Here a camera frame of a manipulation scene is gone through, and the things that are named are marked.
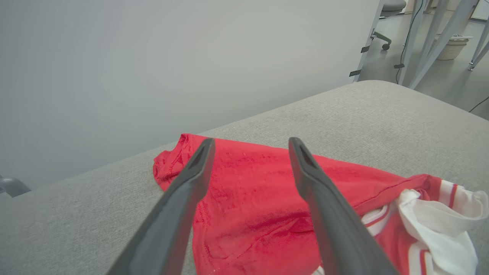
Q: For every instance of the grey office chair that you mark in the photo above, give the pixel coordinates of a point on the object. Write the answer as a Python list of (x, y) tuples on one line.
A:
[(387, 15)]

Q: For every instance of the white partition panel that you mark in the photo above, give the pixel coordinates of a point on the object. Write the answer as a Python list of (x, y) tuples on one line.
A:
[(368, 42)]

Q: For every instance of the grey metal table frame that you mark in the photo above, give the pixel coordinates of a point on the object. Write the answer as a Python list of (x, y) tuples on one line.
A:
[(439, 38)]

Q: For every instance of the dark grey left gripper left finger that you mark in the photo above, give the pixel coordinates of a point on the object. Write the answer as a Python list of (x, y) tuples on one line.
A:
[(168, 225)]

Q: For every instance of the grey curved robot part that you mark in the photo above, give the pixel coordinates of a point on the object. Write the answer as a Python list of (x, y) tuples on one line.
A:
[(11, 186)]

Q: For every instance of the white woven laundry basket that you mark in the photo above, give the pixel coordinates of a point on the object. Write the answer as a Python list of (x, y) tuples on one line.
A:
[(452, 46)]

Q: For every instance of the red and white t-shirt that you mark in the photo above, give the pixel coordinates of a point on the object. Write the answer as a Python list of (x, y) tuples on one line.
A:
[(263, 214)]

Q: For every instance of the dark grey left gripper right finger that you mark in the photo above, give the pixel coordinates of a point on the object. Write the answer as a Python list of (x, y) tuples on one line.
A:
[(336, 229)]

